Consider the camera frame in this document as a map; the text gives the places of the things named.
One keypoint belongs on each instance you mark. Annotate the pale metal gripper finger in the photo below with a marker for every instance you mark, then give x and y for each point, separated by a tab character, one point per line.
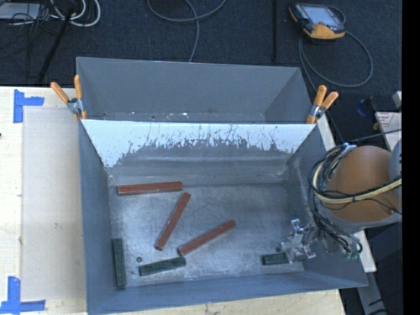
295	253
296	225

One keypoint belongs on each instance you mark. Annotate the dark green flat block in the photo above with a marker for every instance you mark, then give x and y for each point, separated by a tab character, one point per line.
119	262
162	266
274	259

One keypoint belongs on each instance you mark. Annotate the red-brown flat block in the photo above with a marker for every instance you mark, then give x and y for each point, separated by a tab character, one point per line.
206	238
149	188
173	221

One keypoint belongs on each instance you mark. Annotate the grey metal bin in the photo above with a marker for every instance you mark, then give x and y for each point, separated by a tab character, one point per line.
210	162

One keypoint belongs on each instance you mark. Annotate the pale wood flat board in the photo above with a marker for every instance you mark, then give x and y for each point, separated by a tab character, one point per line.
52	202

